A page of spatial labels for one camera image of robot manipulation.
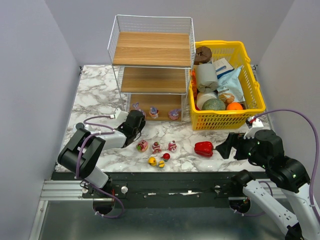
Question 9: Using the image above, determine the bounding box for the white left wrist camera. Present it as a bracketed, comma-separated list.
[110, 108, 129, 123]

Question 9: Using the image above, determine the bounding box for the white cylinder container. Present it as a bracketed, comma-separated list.
[196, 91, 218, 110]

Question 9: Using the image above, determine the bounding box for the orange fruit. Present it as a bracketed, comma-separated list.
[226, 102, 244, 111]

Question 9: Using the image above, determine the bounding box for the purple bunny donut toy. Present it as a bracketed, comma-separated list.
[149, 106, 159, 119]

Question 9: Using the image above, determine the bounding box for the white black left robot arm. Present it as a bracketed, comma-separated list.
[57, 110, 146, 190]

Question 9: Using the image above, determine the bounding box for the purple bunny figure toy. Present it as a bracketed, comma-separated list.
[168, 108, 181, 121]

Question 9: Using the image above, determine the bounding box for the pink strawberry cake toy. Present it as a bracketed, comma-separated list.
[136, 140, 149, 153]

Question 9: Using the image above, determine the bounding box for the pink bear strawberry toy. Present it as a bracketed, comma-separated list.
[152, 141, 162, 154]

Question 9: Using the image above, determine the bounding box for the green melon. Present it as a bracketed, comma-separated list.
[201, 98, 226, 111]

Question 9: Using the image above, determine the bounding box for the red bell pepper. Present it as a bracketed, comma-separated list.
[194, 141, 214, 158]

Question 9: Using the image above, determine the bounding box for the yellow duck toy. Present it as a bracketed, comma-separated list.
[148, 157, 157, 167]

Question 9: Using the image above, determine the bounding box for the red strawberry toy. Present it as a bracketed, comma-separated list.
[161, 153, 171, 162]

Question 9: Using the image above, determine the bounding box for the purple bunny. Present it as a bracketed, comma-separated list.
[132, 102, 147, 118]

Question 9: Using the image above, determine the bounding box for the white wire wooden shelf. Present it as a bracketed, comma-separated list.
[107, 14, 196, 121]

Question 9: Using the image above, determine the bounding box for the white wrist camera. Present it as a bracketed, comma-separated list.
[110, 108, 129, 123]
[243, 116, 264, 139]

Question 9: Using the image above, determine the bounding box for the white bottle grey cap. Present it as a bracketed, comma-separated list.
[72, 122, 94, 133]

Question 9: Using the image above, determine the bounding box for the light blue snack bag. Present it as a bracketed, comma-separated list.
[216, 66, 245, 105]

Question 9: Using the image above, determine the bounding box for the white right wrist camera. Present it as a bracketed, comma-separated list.
[243, 116, 264, 139]

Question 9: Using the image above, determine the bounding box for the aluminium frame rail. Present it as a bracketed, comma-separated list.
[28, 179, 95, 240]

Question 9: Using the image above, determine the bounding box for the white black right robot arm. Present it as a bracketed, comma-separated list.
[215, 129, 320, 240]

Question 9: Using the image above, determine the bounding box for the yellow plastic basket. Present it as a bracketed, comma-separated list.
[189, 40, 266, 130]

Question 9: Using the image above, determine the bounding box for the pink bear cake toy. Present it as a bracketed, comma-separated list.
[167, 140, 177, 153]

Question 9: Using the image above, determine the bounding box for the grey paper roll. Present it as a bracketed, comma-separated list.
[195, 63, 218, 93]

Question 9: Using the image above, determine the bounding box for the white blue box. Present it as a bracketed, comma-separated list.
[212, 58, 234, 79]

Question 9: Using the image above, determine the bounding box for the brown chocolate donut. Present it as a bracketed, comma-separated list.
[194, 46, 212, 65]

